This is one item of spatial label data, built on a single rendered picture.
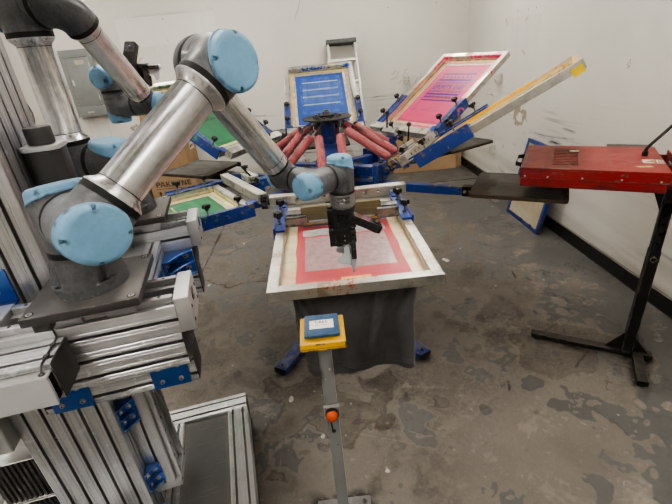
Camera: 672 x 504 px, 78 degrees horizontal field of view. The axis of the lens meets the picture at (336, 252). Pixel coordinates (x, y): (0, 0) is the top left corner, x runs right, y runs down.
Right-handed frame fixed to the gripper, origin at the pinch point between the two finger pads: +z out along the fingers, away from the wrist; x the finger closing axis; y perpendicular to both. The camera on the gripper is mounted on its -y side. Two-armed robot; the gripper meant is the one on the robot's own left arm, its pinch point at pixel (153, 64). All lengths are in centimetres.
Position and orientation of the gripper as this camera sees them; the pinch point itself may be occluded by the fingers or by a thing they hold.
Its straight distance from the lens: 199.0
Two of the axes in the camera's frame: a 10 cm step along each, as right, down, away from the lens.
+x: 9.9, 1.2, -1.2
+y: -0.5, 8.9, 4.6
